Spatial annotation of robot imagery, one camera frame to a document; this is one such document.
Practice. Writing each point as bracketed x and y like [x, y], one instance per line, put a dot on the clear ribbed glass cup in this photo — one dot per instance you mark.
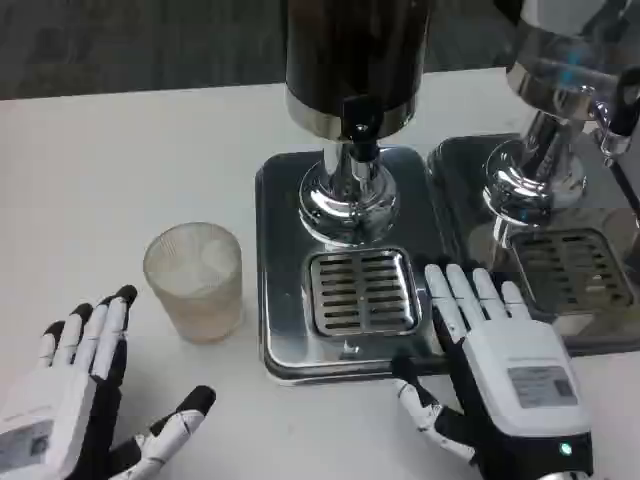
[196, 282]

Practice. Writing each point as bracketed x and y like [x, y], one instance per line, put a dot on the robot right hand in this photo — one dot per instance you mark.
[520, 385]

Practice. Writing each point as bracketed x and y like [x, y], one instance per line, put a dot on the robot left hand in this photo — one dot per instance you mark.
[75, 400]

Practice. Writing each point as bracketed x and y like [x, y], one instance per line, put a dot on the steel drip tray grid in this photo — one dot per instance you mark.
[361, 295]
[570, 270]

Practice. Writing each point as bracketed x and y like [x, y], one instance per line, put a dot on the clear drink dispenser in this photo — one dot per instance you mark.
[550, 165]

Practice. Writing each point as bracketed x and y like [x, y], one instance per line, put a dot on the dark drink dispenser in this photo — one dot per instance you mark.
[350, 165]

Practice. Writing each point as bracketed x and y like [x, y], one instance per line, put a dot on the black dispenser tap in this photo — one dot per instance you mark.
[361, 127]

